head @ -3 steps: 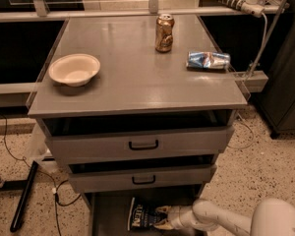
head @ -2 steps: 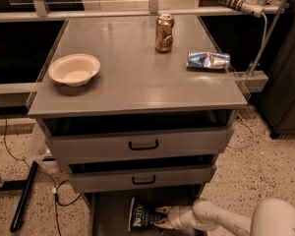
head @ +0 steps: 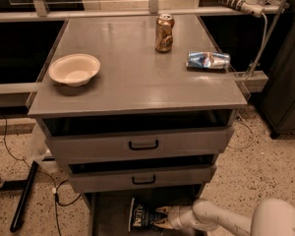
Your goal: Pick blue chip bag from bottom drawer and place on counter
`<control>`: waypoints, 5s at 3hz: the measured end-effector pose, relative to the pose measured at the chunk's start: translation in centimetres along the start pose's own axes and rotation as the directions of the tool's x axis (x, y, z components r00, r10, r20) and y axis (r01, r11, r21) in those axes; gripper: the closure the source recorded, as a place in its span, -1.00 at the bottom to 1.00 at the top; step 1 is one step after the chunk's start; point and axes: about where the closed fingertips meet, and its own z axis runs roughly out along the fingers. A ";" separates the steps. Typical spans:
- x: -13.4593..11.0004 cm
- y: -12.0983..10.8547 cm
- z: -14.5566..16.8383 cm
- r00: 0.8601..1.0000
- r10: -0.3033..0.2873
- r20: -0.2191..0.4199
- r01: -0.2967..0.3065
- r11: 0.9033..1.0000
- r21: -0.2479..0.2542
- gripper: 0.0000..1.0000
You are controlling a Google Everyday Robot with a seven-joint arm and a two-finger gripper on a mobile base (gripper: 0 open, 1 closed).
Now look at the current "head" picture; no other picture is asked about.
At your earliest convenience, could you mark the white paper bowl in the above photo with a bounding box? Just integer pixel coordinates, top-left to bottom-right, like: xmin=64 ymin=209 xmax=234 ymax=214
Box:
xmin=48 ymin=54 xmax=100 ymax=87

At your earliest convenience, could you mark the white power strip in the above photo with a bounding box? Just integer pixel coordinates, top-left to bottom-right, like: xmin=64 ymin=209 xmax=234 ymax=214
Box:
xmin=216 ymin=0 xmax=264 ymax=18

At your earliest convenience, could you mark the grey bottom drawer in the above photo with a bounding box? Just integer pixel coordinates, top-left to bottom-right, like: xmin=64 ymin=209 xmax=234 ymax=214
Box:
xmin=88 ymin=184 xmax=207 ymax=236

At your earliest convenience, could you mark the black drawer handle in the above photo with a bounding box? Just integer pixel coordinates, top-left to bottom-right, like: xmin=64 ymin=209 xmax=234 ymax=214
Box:
xmin=132 ymin=175 xmax=156 ymax=185
xmin=128 ymin=140 xmax=159 ymax=150

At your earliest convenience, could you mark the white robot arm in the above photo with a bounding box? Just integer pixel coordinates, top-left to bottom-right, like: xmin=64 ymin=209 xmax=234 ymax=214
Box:
xmin=152 ymin=198 xmax=295 ymax=236

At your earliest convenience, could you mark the black top drawer handle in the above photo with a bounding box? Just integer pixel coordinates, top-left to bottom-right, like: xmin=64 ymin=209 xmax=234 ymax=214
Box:
xmin=128 ymin=140 xmax=159 ymax=150

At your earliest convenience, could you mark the black floor cable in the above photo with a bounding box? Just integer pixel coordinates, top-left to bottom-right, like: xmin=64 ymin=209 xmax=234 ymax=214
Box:
xmin=0 ymin=113 xmax=83 ymax=236

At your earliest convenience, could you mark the gold soda can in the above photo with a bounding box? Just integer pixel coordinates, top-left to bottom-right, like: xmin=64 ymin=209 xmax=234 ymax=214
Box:
xmin=155 ymin=14 xmax=175 ymax=52

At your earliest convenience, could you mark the dark grey side cabinet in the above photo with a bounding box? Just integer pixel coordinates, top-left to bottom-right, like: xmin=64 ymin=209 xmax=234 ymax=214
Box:
xmin=254 ymin=0 xmax=295 ymax=139

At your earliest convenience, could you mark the white power cord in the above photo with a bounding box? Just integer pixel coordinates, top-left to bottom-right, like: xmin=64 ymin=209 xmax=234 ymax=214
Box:
xmin=244 ymin=13 xmax=268 ymax=81

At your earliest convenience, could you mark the grey top drawer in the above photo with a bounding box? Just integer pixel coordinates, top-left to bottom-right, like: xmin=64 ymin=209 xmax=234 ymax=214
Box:
xmin=45 ymin=109 xmax=234 ymax=164

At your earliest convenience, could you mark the grey metal frame rail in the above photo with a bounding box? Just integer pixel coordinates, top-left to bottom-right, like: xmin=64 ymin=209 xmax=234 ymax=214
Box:
xmin=0 ymin=4 xmax=290 ymax=24

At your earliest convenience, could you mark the grey drawer cabinet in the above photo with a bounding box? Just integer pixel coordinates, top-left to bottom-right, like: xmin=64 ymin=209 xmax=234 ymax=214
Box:
xmin=27 ymin=14 xmax=249 ymax=236

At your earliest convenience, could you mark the black metal floor bar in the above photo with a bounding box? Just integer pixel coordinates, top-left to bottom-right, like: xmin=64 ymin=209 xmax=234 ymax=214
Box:
xmin=10 ymin=161 xmax=38 ymax=233

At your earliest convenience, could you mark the grey middle drawer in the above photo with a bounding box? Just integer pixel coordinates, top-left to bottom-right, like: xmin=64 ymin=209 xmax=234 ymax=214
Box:
xmin=69 ymin=155 xmax=216 ymax=193

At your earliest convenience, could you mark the black middle drawer handle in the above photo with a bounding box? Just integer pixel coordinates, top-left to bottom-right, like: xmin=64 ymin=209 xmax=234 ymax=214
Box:
xmin=132 ymin=175 xmax=156 ymax=185

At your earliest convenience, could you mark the grey drawer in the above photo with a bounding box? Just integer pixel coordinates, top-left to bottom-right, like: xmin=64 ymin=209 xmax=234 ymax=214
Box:
xmin=69 ymin=155 xmax=216 ymax=193
xmin=88 ymin=184 xmax=207 ymax=236
xmin=45 ymin=109 xmax=234 ymax=164

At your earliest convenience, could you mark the crushed blue soda can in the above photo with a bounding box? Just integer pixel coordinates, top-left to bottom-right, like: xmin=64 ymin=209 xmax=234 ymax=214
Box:
xmin=186 ymin=52 xmax=230 ymax=70

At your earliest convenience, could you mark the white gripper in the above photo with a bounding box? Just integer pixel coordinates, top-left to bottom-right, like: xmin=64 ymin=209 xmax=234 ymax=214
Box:
xmin=153 ymin=206 xmax=195 ymax=230

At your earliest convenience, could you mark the blue kettle chip bag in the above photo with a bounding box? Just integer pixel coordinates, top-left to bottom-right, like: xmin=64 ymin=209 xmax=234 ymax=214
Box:
xmin=128 ymin=198 xmax=166 ymax=232

